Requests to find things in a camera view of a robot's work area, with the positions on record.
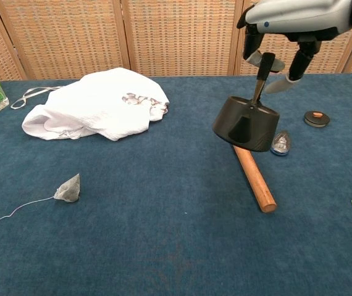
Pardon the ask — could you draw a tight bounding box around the white cloth drawstring bag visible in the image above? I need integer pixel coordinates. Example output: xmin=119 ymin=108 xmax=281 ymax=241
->
xmin=10 ymin=67 xmax=170 ymax=142

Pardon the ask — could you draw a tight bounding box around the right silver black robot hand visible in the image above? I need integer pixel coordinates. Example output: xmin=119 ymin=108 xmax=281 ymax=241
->
xmin=237 ymin=0 xmax=352 ymax=94

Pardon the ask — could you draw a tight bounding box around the teabag with string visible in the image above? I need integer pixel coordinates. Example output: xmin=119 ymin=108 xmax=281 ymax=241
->
xmin=0 ymin=173 xmax=81 ymax=241

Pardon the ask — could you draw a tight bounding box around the blue table cover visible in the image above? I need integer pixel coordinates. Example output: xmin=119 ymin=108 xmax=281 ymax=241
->
xmin=0 ymin=72 xmax=352 ymax=296

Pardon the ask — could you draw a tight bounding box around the woven wooden folding screen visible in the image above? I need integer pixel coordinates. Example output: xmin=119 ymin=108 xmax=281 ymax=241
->
xmin=0 ymin=0 xmax=352 ymax=81

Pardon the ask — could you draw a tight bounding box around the black cast iron teapot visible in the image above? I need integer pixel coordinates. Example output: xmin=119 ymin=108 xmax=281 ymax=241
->
xmin=212 ymin=52 xmax=280 ymax=154

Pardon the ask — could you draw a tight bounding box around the black teapot lid wooden knob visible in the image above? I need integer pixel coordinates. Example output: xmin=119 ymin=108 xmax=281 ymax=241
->
xmin=304 ymin=110 xmax=331 ymax=128

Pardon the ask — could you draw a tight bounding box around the wooden rolling pin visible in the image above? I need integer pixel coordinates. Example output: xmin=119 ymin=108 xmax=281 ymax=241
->
xmin=232 ymin=145 xmax=277 ymax=213

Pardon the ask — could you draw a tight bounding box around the clear blue correction tape dispenser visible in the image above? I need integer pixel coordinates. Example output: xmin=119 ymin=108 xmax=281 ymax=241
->
xmin=270 ymin=129 xmax=291 ymax=157

